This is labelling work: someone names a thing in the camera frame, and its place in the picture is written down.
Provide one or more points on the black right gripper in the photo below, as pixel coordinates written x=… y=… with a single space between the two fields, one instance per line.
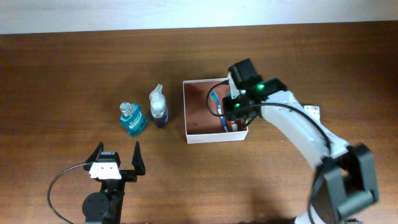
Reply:
x=231 y=112

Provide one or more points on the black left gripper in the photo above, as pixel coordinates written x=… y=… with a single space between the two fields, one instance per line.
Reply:
x=138 y=165

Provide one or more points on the Colgate toothpaste tube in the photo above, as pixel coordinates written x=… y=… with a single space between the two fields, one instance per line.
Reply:
x=233 y=124

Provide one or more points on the blue and white toothbrush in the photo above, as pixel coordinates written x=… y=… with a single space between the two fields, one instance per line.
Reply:
x=214 y=97

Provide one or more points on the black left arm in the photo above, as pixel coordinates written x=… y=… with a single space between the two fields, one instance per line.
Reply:
x=105 y=206

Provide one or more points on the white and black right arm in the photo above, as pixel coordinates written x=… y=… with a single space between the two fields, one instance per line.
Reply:
x=344 y=182

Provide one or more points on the white open cardboard box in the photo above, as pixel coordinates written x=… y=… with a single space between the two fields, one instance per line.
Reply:
x=200 y=125

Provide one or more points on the teal Listerine mouthwash bottle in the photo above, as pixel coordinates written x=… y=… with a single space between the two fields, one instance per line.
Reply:
x=132 y=118

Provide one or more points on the blue foam soap pump bottle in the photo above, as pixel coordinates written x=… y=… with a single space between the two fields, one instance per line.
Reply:
x=158 y=107

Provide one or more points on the green and white soap packet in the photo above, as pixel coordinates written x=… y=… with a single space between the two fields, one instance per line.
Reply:
x=313 y=110

